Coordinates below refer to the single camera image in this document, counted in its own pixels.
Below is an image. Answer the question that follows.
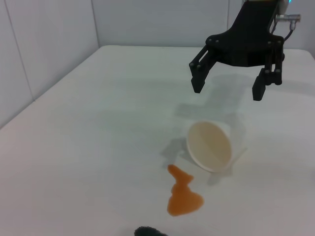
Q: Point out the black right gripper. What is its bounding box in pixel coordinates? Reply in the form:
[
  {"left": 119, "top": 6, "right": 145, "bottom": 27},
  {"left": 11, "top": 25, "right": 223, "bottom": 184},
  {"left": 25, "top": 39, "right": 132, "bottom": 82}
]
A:
[{"left": 189, "top": 0, "right": 286, "bottom": 102}]

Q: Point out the orange liquid stain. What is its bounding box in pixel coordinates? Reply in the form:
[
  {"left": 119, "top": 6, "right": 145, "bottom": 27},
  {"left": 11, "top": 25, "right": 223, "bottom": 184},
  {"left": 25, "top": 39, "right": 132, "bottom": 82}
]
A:
[{"left": 166, "top": 164, "right": 205, "bottom": 217}]

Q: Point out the white paper cup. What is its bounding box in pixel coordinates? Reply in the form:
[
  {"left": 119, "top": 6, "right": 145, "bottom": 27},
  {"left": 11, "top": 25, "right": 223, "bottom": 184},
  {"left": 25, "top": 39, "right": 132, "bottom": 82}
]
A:
[{"left": 186, "top": 120, "right": 248, "bottom": 173}]

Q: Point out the dark blue rag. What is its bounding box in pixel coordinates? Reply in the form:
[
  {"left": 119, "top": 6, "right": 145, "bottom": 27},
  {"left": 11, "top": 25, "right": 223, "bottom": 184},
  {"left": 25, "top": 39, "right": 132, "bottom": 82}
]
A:
[{"left": 134, "top": 226, "right": 168, "bottom": 236}]

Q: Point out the right gripper metal cable connector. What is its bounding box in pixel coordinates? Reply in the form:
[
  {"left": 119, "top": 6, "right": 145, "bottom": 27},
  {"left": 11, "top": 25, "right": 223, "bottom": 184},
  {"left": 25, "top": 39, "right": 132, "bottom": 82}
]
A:
[{"left": 270, "top": 13, "right": 301, "bottom": 40}]

